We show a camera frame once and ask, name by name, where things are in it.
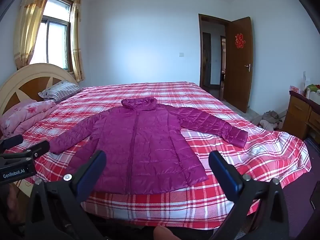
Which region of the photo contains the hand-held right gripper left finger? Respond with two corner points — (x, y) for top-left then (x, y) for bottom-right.
(25, 150), (107, 240)

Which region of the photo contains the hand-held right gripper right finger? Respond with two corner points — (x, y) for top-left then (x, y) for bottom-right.
(208, 150), (290, 240)

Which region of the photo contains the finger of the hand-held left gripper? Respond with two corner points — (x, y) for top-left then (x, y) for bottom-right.
(0, 140), (50, 167)
(0, 134), (24, 151)

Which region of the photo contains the magenta puffer jacket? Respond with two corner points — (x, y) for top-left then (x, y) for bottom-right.
(49, 97), (248, 195)

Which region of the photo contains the pile of clothes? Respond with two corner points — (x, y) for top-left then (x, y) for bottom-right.
(252, 110), (284, 131)

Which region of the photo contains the person's right hand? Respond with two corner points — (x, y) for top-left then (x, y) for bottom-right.
(153, 226), (176, 240)

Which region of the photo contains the bed with red plaid sheet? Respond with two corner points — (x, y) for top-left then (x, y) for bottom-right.
(0, 81), (312, 227)

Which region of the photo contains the pink floral folded quilt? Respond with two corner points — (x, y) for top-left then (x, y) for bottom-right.
(0, 99), (58, 138)

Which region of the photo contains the striped pillow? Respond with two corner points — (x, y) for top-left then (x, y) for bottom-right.
(38, 80), (83, 103)

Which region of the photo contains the cream and brown headboard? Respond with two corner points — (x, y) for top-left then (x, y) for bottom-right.
(0, 63), (79, 117)

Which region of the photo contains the wooden desk with drawers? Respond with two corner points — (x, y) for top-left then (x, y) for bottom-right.
(285, 90), (320, 140)

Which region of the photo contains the brown wooden door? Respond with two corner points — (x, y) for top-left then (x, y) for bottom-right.
(222, 17), (254, 113)

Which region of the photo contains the wide yellow curtain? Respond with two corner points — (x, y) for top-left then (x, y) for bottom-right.
(14, 0), (55, 70)

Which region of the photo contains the narrow yellow curtain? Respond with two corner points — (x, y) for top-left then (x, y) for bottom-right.
(69, 0), (85, 82)

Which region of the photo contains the red paper door decoration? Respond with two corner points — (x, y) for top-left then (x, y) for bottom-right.
(234, 32), (245, 48)

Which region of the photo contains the brown door frame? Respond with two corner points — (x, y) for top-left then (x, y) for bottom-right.
(198, 14), (229, 100)

